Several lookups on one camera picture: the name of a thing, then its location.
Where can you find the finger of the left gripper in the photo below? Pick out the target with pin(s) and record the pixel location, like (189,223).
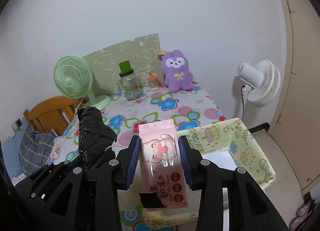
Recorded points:
(45,183)
(86,199)

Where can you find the toothpick jar orange lid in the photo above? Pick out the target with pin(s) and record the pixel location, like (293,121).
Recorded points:
(153,82)

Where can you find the floral tablecloth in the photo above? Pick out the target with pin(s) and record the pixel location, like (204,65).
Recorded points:
(188,109)

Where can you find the pink wet wipes pack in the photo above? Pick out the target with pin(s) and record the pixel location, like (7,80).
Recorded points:
(162,175)

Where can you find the glass mason jar mug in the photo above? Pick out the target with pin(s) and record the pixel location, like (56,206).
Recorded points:
(129,85)

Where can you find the white standing fan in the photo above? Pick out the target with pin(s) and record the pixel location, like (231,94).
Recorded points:
(261,83)

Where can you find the green desk fan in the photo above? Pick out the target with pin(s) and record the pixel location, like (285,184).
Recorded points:
(74,78)

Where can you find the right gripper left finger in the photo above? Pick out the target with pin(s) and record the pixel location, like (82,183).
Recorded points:
(125,178)

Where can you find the black plastic bag bundle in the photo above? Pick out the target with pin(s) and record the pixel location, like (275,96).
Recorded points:
(94,136)

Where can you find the purple plush bunny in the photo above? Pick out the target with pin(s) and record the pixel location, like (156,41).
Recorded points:
(177,75)

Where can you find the wooden bed headboard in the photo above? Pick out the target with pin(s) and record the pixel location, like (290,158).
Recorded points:
(55,113)

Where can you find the yellow cartoon fabric storage box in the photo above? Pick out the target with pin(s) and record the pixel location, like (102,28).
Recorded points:
(228,144)

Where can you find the wall power socket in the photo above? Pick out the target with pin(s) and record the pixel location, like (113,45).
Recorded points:
(16,125)

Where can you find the green cup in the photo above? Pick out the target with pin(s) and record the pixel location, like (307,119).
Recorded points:
(125,67)

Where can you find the grey plaid pillow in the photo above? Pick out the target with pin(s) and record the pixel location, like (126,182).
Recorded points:
(35,148)

